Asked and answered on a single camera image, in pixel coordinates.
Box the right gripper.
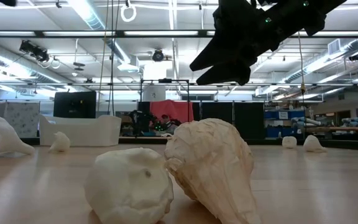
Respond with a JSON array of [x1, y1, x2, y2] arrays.
[[189, 0, 295, 87]]

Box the small white garlic bulb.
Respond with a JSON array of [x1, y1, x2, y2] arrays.
[[282, 136, 298, 149]]

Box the white paper wad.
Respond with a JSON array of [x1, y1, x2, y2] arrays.
[[302, 134, 328, 154]]

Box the round white garlic bulb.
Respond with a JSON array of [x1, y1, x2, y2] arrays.
[[84, 147, 175, 224]]

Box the black panel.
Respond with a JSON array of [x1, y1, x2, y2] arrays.
[[200, 101, 234, 125], [234, 101, 265, 140]]

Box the round black ceiling fixture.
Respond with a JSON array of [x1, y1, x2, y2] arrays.
[[152, 49, 165, 62]]

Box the red cloth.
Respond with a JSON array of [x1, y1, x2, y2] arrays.
[[149, 99, 195, 124]]

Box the person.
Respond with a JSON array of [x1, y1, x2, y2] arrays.
[[161, 113, 182, 134]]

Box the blue storage bins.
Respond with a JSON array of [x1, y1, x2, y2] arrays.
[[264, 110, 306, 138]]

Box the ceiling air vent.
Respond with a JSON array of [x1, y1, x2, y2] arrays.
[[327, 38, 342, 56]]

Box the white plastic basket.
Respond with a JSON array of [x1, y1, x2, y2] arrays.
[[38, 114, 122, 147]]

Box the wooden workbench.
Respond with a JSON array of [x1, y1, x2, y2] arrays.
[[306, 126, 358, 132]]

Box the black monitor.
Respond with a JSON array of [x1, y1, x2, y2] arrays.
[[53, 90, 97, 119]]

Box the white patterned partition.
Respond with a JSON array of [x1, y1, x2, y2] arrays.
[[0, 101, 41, 139]]

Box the black stand frame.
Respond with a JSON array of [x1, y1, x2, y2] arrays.
[[139, 78, 191, 139]]

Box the thin black frame bar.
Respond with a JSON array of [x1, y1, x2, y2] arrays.
[[0, 82, 358, 87]]

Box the yellow hanging cable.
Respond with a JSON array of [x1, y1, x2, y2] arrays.
[[295, 30, 306, 96]]

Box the white cable ring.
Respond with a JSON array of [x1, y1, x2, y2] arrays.
[[120, 4, 137, 23]]

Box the dark hanging cable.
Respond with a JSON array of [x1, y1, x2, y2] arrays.
[[108, 0, 119, 116]]

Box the pale hanging cable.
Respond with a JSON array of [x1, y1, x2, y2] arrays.
[[96, 0, 110, 113]]

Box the black ceiling-mounted camera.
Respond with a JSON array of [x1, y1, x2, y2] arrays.
[[19, 39, 50, 63]]

